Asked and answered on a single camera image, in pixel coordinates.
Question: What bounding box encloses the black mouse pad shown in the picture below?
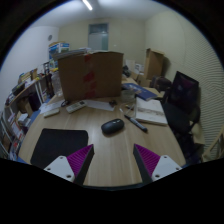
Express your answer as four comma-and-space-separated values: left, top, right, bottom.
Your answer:
30, 128, 90, 170

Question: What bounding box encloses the blue book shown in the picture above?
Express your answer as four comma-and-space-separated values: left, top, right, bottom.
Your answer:
121, 82, 158, 102

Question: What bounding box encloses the black marker pen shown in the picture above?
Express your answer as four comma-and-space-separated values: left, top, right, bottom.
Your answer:
123, 114, 149, 133

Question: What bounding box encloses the ceiling tube light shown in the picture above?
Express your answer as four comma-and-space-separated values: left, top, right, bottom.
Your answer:
82, 0, 94, 11

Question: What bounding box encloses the black computer mouse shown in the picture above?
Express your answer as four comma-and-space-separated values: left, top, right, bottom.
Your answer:
100, 118, 126, 135

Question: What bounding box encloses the white paper sheet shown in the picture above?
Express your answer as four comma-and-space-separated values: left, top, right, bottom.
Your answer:
83, 99, 116, 112

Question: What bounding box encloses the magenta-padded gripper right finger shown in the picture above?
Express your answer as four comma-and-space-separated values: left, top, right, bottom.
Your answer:
133, 143, 183, 184

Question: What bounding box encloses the large brown cardboard box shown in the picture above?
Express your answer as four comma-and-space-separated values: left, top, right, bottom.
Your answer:
57, 50, 125, 102

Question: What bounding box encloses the blue and white box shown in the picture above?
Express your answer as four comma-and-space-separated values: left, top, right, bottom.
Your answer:
48, 41, 71, 62

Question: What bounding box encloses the grey door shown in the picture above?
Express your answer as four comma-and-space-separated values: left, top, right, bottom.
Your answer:
87, 22, 110, 52

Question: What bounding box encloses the black office chair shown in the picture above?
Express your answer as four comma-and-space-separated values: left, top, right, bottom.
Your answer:
161, 70, 203, 161

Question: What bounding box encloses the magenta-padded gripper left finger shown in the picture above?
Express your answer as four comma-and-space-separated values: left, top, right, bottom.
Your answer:
43, 143, 95, 186

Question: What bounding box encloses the white book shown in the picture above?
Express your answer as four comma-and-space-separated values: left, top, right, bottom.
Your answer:
134, 96, 169, 127

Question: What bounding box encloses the cluttered shelf unit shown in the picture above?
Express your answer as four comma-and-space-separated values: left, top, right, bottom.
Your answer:
0, 66, 54, 161

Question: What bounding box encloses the small white remote control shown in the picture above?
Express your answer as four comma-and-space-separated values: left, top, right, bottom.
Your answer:
42, 107, 61, 118

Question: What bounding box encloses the open tall cardboard box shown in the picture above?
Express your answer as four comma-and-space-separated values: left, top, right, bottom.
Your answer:
143, 48, 165, 80

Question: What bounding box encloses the clear plastic container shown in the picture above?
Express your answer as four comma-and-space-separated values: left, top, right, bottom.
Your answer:
120, 88, 136, 104

